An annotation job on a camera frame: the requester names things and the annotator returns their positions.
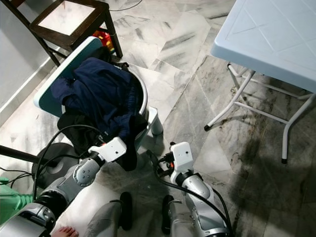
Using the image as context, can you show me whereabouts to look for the dark wooden chair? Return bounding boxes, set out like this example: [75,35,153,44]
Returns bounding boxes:
[0,0,124,67]

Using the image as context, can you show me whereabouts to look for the white plastic folding table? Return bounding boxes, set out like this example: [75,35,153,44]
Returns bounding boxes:
[203,0,316,164]

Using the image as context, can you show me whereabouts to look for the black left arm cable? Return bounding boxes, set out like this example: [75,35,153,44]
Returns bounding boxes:
[32,123,104,200]

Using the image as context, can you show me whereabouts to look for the black garment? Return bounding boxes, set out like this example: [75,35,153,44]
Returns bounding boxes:
[57,111,149,172]

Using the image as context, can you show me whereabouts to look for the person bare foot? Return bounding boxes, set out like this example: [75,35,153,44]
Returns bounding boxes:
[52,226,80,237]

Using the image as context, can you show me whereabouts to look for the green plastic crate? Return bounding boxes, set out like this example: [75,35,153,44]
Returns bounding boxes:
[0,177,34,225]

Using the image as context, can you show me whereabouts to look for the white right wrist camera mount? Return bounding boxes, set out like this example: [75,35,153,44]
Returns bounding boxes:
[170,142,194,173]

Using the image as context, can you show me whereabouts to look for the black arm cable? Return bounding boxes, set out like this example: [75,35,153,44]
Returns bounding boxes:
[32,123,104,200]
[153,163,234,237]

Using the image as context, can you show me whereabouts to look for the robot leg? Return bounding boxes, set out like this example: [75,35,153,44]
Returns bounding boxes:
[160,194,203,237]
[86,192,134,237]

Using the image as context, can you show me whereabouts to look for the robot left leg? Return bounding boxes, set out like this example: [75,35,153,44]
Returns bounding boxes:
[86,192,134,237]

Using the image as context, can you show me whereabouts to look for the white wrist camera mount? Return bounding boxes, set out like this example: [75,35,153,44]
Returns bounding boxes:
[89,137,127,162]
[170,142,194,173]

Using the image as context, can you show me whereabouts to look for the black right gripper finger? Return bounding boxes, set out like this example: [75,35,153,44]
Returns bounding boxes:
[146,150,162,172]

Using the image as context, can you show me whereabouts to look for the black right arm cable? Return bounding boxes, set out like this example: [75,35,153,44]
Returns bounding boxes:
[153,163,234,237]

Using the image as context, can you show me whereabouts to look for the navy garment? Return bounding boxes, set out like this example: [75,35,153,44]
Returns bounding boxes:
[50,57,146,141]

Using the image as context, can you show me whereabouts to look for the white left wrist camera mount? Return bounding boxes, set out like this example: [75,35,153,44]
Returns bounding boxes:
[89,137,127,162]

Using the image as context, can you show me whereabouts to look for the black pedestal fan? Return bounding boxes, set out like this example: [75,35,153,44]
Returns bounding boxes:
[0,142,65,191]

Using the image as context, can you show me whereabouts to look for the red yellow toys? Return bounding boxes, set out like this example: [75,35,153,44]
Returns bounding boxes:
[93,30,115,47]

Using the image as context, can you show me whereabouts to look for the robot right leg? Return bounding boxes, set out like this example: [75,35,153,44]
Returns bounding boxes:
[160,194,203,237]

